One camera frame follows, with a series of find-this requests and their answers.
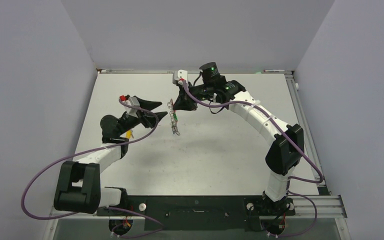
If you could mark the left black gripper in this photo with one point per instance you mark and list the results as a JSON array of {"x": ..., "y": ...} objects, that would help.
[{"x": 147, "y": 119}]

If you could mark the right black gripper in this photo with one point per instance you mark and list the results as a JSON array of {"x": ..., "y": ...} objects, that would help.
[{"x": 184, "y": 102}]

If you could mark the red-handled metal key holder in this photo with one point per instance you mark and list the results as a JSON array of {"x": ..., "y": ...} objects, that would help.
[{"x": 173, "y": 123}]

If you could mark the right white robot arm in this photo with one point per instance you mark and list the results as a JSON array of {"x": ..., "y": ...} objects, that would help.
[{"x": 286, "y": 142}]

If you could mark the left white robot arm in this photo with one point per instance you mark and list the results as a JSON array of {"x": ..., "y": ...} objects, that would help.
[{"x": 79, "y": 186}]

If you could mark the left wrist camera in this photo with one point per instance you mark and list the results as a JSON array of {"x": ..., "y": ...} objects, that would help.
[{"x": 131, "y": 104}]

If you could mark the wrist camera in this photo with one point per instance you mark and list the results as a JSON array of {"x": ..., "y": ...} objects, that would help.
[
  {"x": 131, "y": 104},
  {"x": 180, "y": 77}
]

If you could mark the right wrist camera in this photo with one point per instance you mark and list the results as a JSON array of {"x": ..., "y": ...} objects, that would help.
[{"x": 180, "y": 77}]

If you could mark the aluminium back rail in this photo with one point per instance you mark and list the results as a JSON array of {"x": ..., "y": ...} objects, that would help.
[{"x": 133, "y": 71}]

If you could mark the aluminium rail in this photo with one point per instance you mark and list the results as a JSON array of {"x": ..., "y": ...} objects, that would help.
[
  {"x": 133, "y": 71},
  {"x": 164, "y": 207},
  {"x": 309, "y": 145}
]

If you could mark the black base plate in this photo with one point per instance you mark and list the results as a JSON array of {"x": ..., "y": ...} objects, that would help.
[{"x": 200, "y": 223}]

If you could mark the aluminium right rail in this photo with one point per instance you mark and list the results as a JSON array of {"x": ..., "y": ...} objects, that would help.
[{"x": 309, "y": 145}]

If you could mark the aluminium front rail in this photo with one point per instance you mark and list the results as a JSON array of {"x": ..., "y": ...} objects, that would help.
[{"x": 164, "y": 207}]

